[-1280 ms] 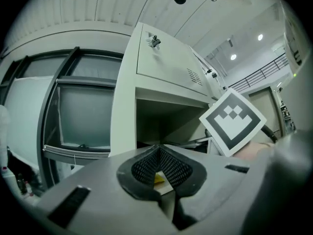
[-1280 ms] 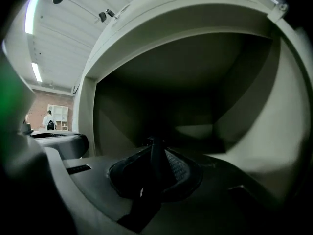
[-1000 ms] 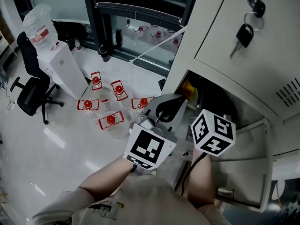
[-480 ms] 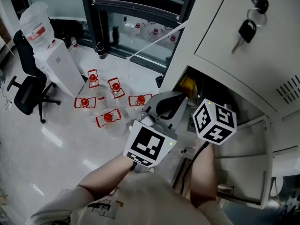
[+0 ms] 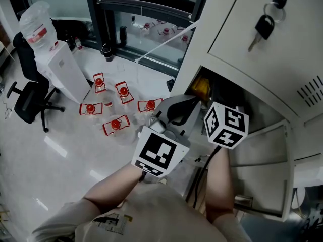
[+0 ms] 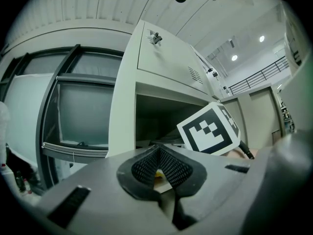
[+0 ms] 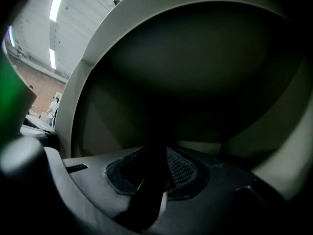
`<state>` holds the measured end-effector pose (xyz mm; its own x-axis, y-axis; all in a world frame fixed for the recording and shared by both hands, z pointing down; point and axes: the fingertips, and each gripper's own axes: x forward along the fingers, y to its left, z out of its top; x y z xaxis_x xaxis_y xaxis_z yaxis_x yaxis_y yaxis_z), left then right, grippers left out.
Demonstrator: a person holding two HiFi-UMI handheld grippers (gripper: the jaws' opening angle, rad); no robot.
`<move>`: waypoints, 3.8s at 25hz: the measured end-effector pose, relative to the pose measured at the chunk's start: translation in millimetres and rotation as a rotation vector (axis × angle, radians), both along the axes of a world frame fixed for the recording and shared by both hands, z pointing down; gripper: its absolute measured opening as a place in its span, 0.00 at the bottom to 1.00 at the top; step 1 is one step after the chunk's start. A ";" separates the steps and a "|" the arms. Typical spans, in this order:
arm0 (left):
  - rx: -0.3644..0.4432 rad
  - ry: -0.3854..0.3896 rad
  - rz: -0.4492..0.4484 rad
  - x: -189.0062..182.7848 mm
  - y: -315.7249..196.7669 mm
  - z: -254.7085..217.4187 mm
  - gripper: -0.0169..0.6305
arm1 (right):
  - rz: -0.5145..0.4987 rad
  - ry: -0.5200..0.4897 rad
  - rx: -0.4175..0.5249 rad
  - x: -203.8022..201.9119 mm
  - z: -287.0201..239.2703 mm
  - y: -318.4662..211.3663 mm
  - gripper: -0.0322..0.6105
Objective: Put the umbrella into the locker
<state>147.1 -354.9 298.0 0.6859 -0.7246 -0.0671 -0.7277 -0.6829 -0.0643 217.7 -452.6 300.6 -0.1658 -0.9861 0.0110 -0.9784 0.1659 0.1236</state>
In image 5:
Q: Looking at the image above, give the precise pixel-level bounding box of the black cable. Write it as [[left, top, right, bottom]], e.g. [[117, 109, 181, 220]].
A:
[[193, 145, 223, 209]]

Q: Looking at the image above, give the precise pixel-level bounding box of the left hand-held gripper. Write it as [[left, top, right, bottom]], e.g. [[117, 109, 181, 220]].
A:
[[131, 94, 202, 178]]

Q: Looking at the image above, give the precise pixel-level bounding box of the large clear water bottle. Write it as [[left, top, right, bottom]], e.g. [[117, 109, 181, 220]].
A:
[[19, 1, 58, 52]]

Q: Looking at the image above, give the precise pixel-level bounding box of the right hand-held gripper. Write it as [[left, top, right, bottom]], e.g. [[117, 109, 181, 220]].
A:
[[203, 101, 250, 150]]

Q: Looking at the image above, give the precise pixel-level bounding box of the person's left forearm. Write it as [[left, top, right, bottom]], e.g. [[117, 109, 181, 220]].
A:
[[82, 163, 147, 214]]

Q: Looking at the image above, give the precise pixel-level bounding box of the person's right forearm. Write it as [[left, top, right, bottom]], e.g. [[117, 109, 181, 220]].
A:
[[205, 147, 236, 224]]

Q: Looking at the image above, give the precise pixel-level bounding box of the white water dispenser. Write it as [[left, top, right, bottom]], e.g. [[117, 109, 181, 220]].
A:
[[35, 40, 91, 104]]

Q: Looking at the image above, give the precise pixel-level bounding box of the black office chair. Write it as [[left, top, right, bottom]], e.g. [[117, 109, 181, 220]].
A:
[[6, 31, 66, 133]]

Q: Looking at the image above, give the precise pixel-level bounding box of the yellow packet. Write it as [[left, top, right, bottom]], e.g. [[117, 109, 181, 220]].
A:
[[190, 76, 211, 102]]

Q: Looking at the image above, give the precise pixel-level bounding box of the black bottle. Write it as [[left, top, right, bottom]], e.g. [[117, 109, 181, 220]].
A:
[[119, 25, 128, 47]]

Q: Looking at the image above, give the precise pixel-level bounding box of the clear water jug red cap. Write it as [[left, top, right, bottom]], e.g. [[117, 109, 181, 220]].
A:
[[115, 81, 135, 105], [137, 98, 164, 113], [92, 72, 114, 108], [180, 34, 190, 51], [102, 114, 138, 146], [79, 102, 103, 116], [141, 21, 156, 39], [158, 27, 175, 44]]

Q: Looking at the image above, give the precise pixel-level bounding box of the black window frame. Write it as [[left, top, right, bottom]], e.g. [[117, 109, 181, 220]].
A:
[[84, 0, 210, 78]]

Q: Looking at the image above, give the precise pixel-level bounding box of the person's white shirt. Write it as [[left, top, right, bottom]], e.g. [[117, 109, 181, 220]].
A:
[[32, 183, 253, 242]]

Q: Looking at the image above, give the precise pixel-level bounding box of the grey metal cabinet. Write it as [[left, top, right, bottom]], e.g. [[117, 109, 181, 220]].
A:
[[169, 0, 323, 223]]

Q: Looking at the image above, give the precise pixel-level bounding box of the black cup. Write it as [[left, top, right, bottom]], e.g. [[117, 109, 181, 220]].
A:
[[100, 43, 114, 62]]

